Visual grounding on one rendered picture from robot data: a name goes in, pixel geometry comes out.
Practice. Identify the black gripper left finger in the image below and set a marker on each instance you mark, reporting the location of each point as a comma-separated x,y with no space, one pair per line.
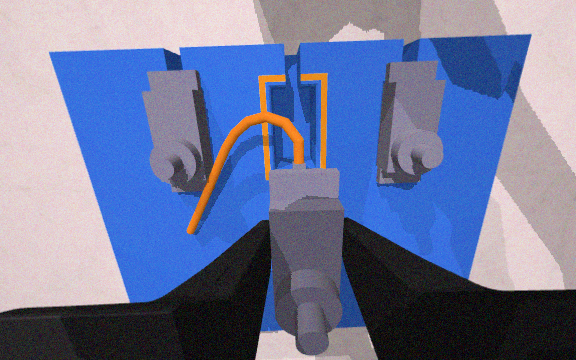
214,315

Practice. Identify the blue flat deck plate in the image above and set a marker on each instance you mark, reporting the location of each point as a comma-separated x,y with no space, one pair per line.
415,131

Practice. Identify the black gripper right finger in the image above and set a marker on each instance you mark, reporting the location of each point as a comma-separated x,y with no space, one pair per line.
414,309

